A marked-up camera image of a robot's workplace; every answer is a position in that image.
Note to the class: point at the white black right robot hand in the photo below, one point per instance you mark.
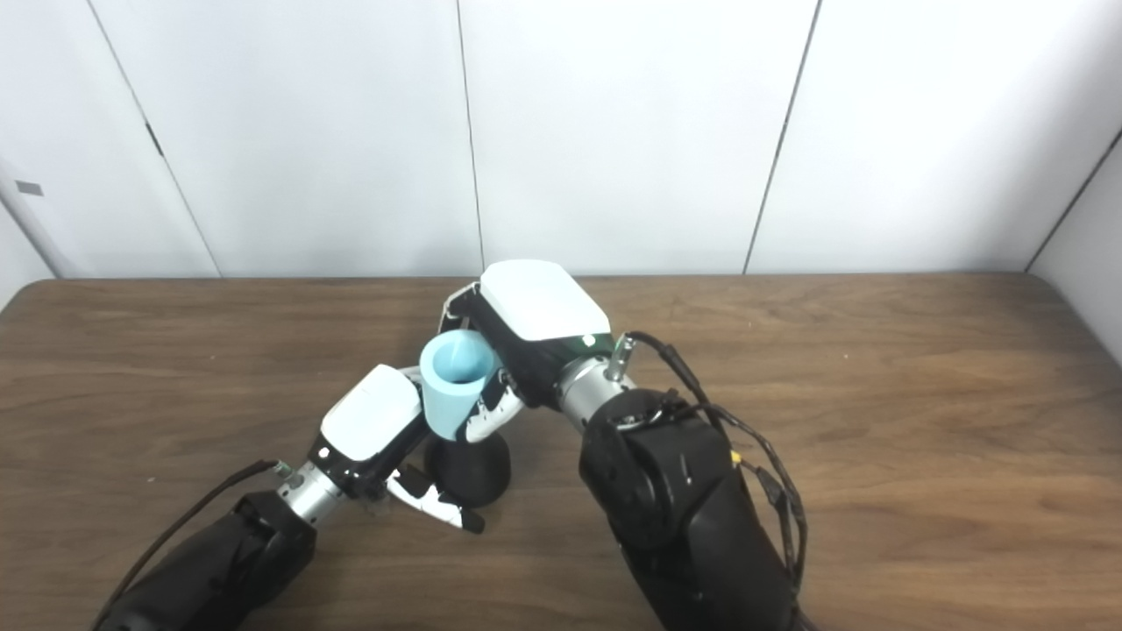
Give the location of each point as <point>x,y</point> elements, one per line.
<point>543,302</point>

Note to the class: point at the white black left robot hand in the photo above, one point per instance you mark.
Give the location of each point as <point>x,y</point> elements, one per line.
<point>372,412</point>

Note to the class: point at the light blue cylinder cup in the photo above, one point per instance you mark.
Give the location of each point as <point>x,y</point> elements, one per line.
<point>447,399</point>

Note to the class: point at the black funnel-shaped nozzle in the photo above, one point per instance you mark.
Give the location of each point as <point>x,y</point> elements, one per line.
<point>469,469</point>

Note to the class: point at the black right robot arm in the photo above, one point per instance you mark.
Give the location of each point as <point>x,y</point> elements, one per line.
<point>675,508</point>

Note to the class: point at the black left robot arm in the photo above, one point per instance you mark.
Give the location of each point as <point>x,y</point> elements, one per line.
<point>219,561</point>

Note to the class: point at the grey wall label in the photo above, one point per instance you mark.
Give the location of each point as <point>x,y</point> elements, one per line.
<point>29,187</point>

